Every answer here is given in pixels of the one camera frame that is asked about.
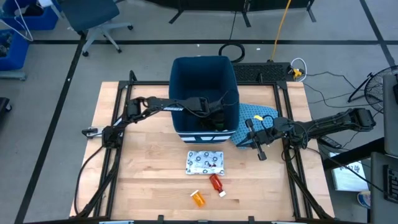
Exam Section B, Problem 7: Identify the red pill bottle white cap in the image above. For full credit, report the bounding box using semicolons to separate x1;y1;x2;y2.
208;173;227;198

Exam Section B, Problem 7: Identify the blue plastic bin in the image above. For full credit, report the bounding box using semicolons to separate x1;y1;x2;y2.
0;0;60;31
0;29;30;72

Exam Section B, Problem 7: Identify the black side desk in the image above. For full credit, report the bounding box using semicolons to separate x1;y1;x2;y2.
323;138;398;224

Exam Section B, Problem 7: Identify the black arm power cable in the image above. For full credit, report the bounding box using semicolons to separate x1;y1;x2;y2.
73;145;104;216

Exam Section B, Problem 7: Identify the grey monitor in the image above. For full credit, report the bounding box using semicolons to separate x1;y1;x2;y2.
382;73;398;157

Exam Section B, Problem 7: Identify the white printed paper sheet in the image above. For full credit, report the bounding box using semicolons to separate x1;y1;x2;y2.
329;152;369;192

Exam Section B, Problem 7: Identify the black remote control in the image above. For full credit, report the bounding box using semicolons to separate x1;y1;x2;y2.
319;135;343;149

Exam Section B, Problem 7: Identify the black room divider panel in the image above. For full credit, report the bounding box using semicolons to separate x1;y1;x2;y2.
149;0;317;28

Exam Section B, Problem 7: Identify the blue yellow round object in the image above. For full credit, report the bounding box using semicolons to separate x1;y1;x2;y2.
357;190;371;209

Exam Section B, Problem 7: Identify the black floor cable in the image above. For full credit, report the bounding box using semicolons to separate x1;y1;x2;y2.
303;70;379;110

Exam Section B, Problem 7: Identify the dark blue office chair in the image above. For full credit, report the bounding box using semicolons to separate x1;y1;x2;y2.
58;0;134;57

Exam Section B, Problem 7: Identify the black coiled cable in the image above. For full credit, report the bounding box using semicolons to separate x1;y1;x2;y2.
218;11;246;64

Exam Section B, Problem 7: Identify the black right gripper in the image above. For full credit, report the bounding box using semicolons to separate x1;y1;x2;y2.
236;118;292;161

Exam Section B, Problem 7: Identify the white printed plastic package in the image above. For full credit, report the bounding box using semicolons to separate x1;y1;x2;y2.
185;150;225;177

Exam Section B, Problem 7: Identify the black aluminium table frame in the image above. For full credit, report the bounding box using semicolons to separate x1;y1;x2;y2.
74;70;330;221

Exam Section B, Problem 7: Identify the white cable loop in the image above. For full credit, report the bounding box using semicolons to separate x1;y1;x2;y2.
290;57;308;82

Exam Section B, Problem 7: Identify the black perforated box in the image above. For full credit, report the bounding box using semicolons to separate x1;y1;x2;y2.
231;62;295;83

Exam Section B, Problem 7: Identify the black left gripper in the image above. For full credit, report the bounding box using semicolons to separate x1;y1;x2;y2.
201;103;226;130

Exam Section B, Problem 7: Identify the blue patterned cloth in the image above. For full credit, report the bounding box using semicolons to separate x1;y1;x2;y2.
230;103;279;149

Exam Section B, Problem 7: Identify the orange pill bottle white cap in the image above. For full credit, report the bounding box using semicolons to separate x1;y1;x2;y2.
190;189;206;208

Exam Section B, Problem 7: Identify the yellow cable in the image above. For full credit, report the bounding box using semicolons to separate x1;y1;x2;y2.
270;0;293;62

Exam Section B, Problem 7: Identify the black floor fan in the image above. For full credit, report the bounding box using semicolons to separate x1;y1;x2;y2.
347;65;398;113

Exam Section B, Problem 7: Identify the navy white-striped fabric basket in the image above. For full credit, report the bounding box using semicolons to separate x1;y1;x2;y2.
169;55;240;144

